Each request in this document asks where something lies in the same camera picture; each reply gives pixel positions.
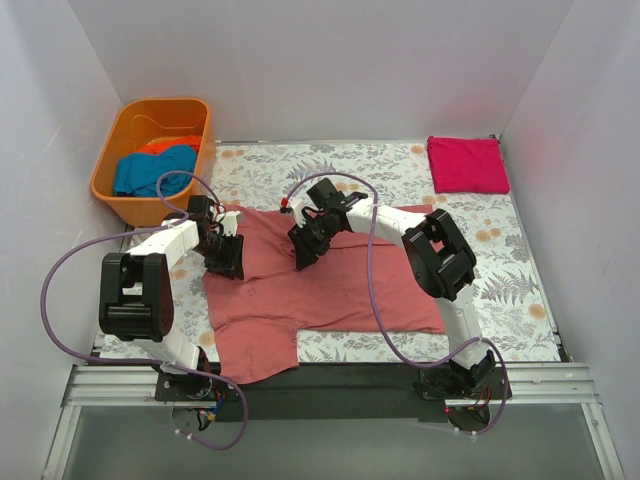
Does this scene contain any orange plastic basket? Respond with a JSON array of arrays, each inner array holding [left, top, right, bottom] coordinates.
[[90, 97, 216, 227]]

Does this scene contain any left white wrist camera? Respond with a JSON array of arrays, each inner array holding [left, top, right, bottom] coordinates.
[[218, 211, 244, 237]]

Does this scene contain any dusty pink t shirt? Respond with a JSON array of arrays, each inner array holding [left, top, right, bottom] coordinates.
[[203, 207, 445, 384]]

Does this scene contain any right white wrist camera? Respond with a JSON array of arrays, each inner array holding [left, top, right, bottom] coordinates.
[[279, 197, 306, 226]]

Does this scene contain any blue t shirt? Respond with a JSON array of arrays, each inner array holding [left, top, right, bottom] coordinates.
[[113, 145, 198, 197]]

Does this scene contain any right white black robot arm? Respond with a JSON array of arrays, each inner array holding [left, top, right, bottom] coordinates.
[[280, 172, 498, 401]]

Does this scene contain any folded magenta t shirt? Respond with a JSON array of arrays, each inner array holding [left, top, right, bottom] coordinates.
[[426, 136, 510, 195]]

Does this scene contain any aluminium frame rail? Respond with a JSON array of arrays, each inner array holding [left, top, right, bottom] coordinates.
[[42, 364, 171, 480]]

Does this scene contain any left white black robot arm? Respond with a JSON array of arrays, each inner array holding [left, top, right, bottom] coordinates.
[[99, 195, 244, 402]]

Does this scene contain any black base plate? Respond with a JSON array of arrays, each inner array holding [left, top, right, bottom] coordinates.
[[154, 363, 511, 431]]

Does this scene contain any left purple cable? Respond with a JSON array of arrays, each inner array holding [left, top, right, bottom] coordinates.
[[39, 170, 250, 451]]

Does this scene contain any orange t shirt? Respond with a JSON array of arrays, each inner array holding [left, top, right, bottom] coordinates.
[[136, 135, 202, 155]]

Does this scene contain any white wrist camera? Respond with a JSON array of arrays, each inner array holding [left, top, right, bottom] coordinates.
[[218, 211, 244, 237], [279, 197, 306, 226]]

